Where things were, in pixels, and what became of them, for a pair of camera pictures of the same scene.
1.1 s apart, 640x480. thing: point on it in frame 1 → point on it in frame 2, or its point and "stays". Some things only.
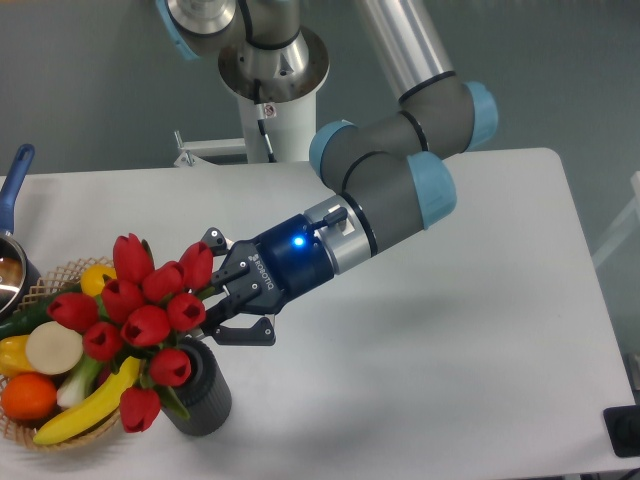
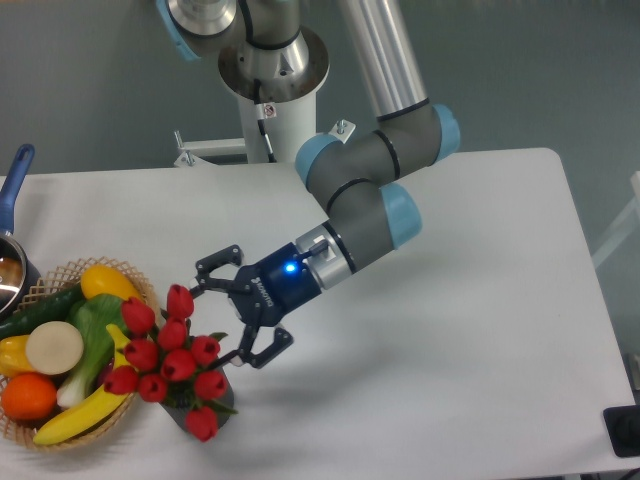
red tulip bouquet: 144,310 → 166,361
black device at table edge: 623,427 stays
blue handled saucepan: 17,285 stays
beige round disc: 53,349 stays
